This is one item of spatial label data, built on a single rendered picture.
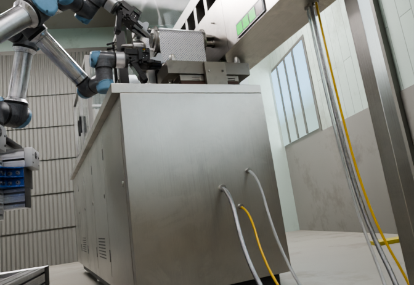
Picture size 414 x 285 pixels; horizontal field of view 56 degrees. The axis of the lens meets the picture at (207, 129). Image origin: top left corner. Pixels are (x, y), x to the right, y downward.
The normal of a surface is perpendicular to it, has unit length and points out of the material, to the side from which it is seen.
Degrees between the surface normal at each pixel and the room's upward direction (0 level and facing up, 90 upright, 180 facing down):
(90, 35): 90
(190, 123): 90
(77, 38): 90
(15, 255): 90
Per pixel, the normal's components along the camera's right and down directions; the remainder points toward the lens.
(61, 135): 0.17, -0.23
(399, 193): -0.92, 0.04
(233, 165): 0.38, -0.25
